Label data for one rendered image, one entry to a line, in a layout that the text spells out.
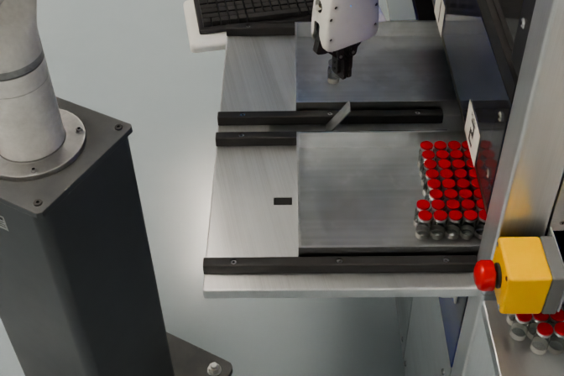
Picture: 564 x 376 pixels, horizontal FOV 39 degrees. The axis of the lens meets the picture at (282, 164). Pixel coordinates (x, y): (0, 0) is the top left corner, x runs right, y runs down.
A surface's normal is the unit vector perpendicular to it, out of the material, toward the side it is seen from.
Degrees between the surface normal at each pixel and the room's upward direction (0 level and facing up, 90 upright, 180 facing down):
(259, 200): 0
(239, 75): 0
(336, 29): 89
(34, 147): 90
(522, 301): 90
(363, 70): 0
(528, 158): 90
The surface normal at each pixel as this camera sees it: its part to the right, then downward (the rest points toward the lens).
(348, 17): 0.52, 0.58
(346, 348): -0.02, -0.73
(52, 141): 0.83, 0.37
